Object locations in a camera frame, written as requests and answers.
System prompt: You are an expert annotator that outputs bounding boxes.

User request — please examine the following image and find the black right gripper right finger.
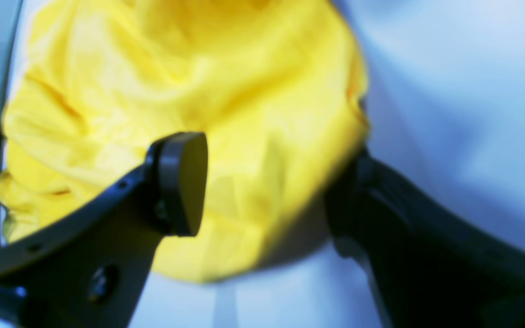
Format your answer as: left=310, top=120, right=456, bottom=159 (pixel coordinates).
left=324, top=150, right=525, bottom=328

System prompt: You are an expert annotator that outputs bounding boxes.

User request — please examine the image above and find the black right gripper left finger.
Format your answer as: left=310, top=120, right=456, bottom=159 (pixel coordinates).
left=0, top=132, right=208, bottom=328

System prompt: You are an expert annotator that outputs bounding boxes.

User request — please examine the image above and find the yellow t-shirt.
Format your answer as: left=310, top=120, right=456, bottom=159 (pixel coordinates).
left=0, top=0, right=369, bottom=284

